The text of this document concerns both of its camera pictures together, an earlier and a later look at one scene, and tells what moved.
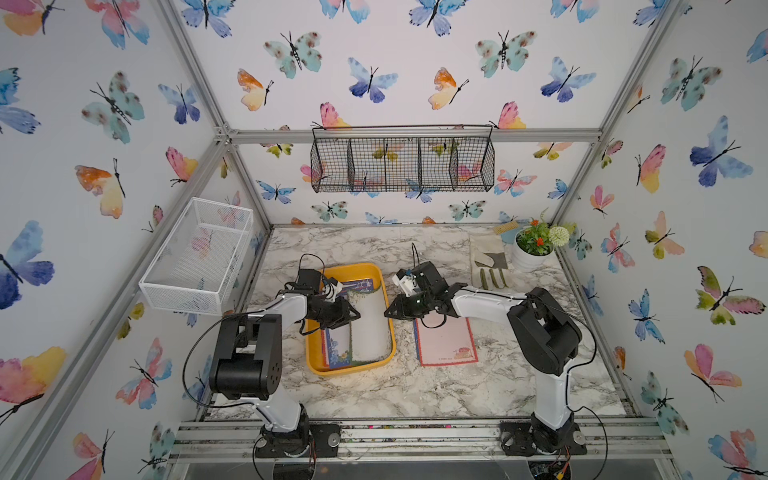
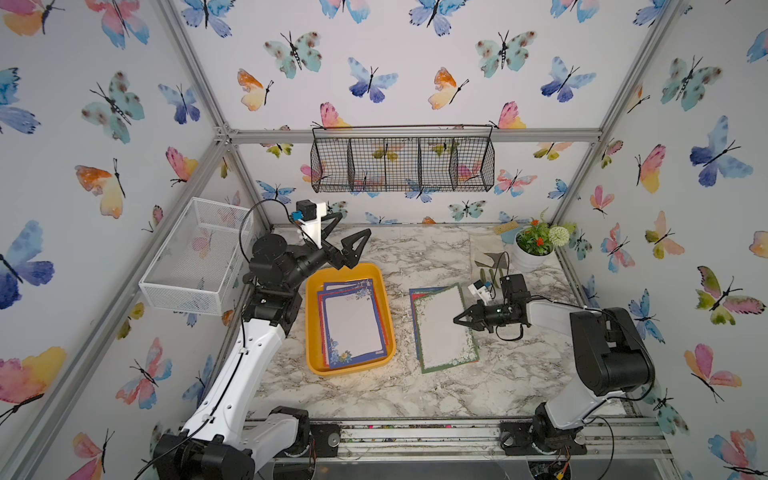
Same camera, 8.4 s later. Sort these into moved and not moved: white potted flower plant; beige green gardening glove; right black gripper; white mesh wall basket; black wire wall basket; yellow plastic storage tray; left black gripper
Moved: left black gripper; right black gripper
Not moved: white mesh wall basket; black wire wall basket; yellow plastic storage tray; beige green gardening glove; white potted flower plant
